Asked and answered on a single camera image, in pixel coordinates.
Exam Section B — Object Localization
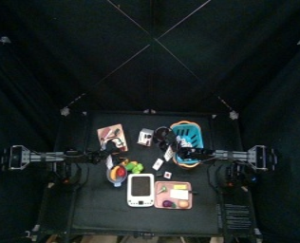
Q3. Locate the pink picture card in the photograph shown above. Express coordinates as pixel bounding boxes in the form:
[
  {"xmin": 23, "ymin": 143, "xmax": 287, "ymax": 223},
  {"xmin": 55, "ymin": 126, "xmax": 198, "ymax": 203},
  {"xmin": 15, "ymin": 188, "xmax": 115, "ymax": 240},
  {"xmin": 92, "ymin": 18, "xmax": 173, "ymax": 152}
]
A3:
[{"xmin": 96, "ymin": 123, "xmax": 130, "ymax": 152}]

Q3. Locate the white paper tag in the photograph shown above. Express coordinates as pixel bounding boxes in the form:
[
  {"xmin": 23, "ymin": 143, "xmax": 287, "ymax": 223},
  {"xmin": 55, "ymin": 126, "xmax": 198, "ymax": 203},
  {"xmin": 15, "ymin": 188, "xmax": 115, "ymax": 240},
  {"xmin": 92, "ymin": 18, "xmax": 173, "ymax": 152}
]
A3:
[{"xmin": 162, "ymin": 145, "xmax": 177, "ymax": 162}]

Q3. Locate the black tape roll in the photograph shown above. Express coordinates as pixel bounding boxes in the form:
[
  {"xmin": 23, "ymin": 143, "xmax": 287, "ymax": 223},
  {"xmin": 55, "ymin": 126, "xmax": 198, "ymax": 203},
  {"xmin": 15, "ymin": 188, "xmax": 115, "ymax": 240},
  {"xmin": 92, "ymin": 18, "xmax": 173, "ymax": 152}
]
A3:
[{"xmin": 153, "ymin": 125, "xmax": 173, "ymax": 145}]

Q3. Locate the green toy vegetable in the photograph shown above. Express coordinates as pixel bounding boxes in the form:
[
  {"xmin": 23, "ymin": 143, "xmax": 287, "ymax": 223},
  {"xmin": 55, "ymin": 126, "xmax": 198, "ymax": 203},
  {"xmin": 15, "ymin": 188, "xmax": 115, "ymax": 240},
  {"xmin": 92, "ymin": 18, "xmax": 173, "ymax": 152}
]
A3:
[{"xmin": 124, "ymin": 160, "xmax": 144, "ymax": 175}]

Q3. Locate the blue basket orange rim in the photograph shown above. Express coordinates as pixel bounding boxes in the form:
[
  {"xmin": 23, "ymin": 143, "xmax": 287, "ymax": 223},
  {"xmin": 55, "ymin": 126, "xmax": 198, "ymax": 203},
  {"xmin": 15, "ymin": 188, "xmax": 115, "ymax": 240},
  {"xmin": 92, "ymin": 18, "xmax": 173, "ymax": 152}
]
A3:
[{"xmin": 169, "ymin": 120, "xmax": 206, "ymax": 169}]

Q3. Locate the small white card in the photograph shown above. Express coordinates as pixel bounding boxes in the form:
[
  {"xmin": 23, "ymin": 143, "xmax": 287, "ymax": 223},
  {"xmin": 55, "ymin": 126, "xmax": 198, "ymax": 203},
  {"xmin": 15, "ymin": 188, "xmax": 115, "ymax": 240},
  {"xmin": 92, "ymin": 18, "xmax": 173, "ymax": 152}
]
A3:
[{"xmin": 151, "ymin": 158, "xmax": 165, "ymax": 172}]

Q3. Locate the small white box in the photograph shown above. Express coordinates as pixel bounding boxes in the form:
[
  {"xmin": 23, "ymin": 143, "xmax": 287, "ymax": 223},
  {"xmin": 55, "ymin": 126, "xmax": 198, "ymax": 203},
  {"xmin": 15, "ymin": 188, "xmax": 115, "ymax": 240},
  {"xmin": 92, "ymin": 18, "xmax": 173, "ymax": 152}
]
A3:
[{"xmin": 136, "ymin": 127, "xmax": 155, "ymax": 147}]

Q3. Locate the grey bowl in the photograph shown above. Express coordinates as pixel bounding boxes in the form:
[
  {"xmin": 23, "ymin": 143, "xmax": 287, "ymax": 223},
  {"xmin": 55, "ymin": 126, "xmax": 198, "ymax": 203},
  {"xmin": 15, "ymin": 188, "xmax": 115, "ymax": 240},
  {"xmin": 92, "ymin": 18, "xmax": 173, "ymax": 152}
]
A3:
[{"xmin": 106, "ymin": 164, "xmax": 128, "ymax": 188}]

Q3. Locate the white block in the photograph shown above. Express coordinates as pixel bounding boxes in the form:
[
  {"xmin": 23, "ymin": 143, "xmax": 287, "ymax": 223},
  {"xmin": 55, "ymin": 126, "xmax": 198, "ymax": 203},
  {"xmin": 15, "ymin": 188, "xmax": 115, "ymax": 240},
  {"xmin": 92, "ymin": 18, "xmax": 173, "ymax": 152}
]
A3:
[{"xmin": 169, "ymin": 189, "xmax": 190, "ymax": 201}]

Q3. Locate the pink tray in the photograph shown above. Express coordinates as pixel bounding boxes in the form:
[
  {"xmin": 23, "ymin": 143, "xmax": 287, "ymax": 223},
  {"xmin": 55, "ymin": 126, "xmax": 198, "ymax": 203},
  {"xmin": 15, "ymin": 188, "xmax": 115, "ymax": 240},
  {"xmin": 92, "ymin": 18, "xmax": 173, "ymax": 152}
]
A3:
[{"xmin": 153, "ymin": 180, "xmax": 194, "ymax": 210}]

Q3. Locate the purple toy eggplant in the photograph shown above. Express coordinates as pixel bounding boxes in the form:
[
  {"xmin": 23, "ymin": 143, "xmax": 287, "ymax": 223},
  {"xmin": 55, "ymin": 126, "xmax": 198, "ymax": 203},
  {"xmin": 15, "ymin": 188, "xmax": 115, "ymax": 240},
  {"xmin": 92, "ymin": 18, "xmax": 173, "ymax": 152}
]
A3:
[{"xmin": 162, "ymin": 199, "xmax": 178, "ymax": 209}]

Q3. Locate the thin diagonal cord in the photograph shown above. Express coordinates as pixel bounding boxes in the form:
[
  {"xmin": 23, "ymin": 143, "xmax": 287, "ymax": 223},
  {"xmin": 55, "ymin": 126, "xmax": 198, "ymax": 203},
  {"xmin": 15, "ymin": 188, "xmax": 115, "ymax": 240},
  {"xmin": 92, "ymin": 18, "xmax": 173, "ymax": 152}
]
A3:
[
  {"xmin": 64, "ymin": 0, "xmax": 211, "ymax": 110},
  {"xmin": 106, "ymin": 0, "xmax": 235, "ymax": 112}
]

